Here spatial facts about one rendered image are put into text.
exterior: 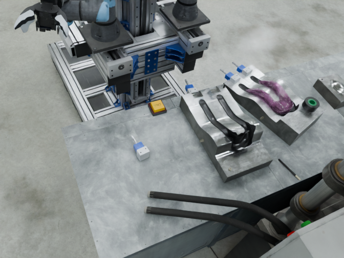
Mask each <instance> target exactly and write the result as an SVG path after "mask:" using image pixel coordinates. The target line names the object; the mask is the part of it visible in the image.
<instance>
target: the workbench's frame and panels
mask: <svg viewBox="0 0 344 258"><path fill-rule="evenodd" d="M322 179H323V177H322V173H319V174H317V175H314V176H312V177H310V178H307V179H305V180H303V181H300V182H298V183H296V184H293V185H291V186H289V187H286V188H284V189H282V190H279V191H277V192H275V193H272V194H270V195H268V196H266V197H263V198H261V199H259V200H256V201H254V202H252V203H251V204H254V205H256V206H259V207H261V208H263V209H265V210H267V211H268V212H270V213H271V214H274V213H276V212H278V211H281V210H283V209H285V208H287V207H289V206H290V200H291V199H292V198H293V197H294V196H295V195H296V194H297V193H298V192H300V191H307V192H308V191H309V190H310V189H312V188H313V187H314V186H315V185H316V184H317V183H318V182H319V181H320V180H322ZM223 216H227V217H230V218H234V219H237V220H239V221H242V222H244V223H247V224H249V225H251V226H252V225H254V224H256V223H258V222H259V221H260V220H261V219H263V218H264V217H262V216H260V215H259V214H256V213H254V212H252V211H248V210H245V209H241V208H238V209H235V210H233V211H231V212H228V213H226V214H224V215H223ZM241 230H242V229H239V228H237V227H234V226H231V225H228V224H224V223H220V222H215V221H208V222H205V223H203V224H201V225H198V226H196V227H194V228H191V229H189V230H187V231H184V232H182V233H180V234H177V235H175V236H172V237H171V238H168V239H165V240H163V241H161V242H159V243H156V244H154V245H152V246H149V247H147V248H145V249H142V250H140V251H138V252H135V253H133V254H131V255H128V256H126V257H124V258H182V257H184V256H187V255H189V254H191V253H193V252H195V251H197V250H200V249H202V248H204V247H206V246H207V247H208V248H209V247H211V246H213V245H214V244H215V243H216V242H217V241H219V240H221V239H224V238H226V237H228V236H230V235H232V234H234V233H237V232H239V231H241Z"/></svg>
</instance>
